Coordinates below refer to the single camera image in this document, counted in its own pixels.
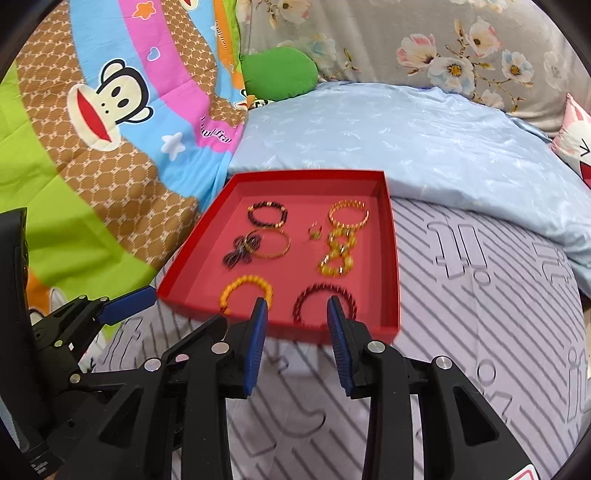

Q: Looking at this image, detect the green plush cushion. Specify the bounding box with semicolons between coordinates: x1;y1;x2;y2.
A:
242;46;318;102

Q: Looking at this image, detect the yellow stone bead bracelet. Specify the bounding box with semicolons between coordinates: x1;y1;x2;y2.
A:
316;226;358;279

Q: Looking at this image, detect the white striped bed sheet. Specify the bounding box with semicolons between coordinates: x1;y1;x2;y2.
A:
91;197;591;480

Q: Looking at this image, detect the dark purple bead strand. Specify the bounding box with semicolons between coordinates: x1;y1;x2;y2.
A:
222;234;262;269

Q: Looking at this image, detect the dark red bead bracelet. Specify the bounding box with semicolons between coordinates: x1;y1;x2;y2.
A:
291;282;358;326

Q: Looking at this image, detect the orange bead bracelet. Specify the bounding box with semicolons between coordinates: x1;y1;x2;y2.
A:
218;274;275;317

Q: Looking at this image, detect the dark brown bead bracelet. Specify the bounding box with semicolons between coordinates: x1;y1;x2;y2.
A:
245;200;290;230

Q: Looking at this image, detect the red cardboard box tray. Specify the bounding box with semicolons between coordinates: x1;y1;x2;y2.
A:
157;170;401;344

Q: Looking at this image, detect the grey floral pillow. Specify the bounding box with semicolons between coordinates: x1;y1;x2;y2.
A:
235;0;590;135

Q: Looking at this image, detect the gold chain bangle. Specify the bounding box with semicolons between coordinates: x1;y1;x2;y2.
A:
328;199;370;231

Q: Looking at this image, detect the light blue duvet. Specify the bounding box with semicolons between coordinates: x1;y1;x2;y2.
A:
228;82;590;291

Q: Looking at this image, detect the cartoon monkey colourful blanket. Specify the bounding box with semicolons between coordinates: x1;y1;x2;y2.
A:
1;1;247;321

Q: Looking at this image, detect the pink rabbit face cushion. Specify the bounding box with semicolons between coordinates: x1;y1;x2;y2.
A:
551;93;591;188

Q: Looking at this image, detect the thin gold bangle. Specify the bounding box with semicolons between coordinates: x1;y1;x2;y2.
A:
245;227;291;260

